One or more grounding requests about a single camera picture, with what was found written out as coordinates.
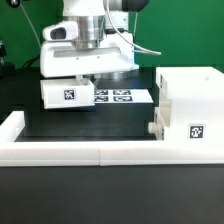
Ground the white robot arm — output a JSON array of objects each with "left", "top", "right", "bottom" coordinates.
[{"left": 40, "top": 0, "right": 150, "bottom": 78}]

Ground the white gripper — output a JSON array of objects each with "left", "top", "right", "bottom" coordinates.
[{"left": 40, "top": 21, "right": 139, "bottom": 86}]

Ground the thin grey background cable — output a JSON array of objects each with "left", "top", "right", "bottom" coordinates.
[{"left": 9, "top": 0, "right": 43, "bottom": 48}]

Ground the fiducial marker sheet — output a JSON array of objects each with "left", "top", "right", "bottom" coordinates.
[{"left": 95, "top": 89, "right": 153, "bottom": 104}]

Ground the white front drawer with tag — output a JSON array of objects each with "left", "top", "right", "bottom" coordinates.
[{"left": 148, "top": 100, "right": 171, "bottom": 140}]

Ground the white drawer with tag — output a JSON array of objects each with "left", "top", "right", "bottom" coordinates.
[
  {"left": 40, "top": 78, "right": 95, "bottom": 109},
  {"left": 148, "top": 100, "right": 171, "bottom": 140}
]

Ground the white drawer cabinet box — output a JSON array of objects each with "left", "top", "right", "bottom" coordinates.
[{"left": 156, "top": 67, "right": 224, "bottom": 143}]

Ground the white fence frame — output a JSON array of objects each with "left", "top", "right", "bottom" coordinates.
[{"left": 0, "top": 111, "right": 224, "bottom": 167}]

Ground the black camera stand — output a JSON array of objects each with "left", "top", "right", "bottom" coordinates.
[{"left": 0, "top": 39, "right": 16, "bottom": 78}]

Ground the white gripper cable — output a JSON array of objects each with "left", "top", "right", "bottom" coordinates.
[{"left": 103, "top": 0, "right": 162, "bottom": 56}]

